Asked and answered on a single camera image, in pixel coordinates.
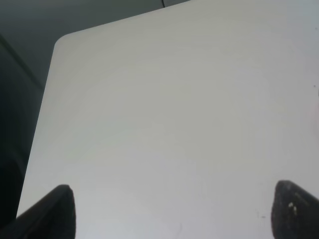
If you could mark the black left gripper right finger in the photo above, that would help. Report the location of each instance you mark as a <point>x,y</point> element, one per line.
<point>295,212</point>

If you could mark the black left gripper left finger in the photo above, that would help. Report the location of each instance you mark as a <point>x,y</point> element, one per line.
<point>52,217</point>

